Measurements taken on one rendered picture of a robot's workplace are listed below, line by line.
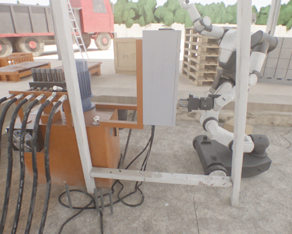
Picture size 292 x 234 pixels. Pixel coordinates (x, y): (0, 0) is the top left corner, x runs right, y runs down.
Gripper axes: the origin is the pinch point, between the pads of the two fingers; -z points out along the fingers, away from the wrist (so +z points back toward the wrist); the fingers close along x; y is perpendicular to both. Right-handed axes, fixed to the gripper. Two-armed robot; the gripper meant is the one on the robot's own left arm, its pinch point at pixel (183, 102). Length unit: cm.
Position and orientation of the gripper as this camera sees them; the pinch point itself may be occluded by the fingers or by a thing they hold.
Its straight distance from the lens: 129.0
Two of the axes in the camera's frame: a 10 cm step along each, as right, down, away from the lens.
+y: 1.4, -4.1, 9.0
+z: 9.9, 0.6, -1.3
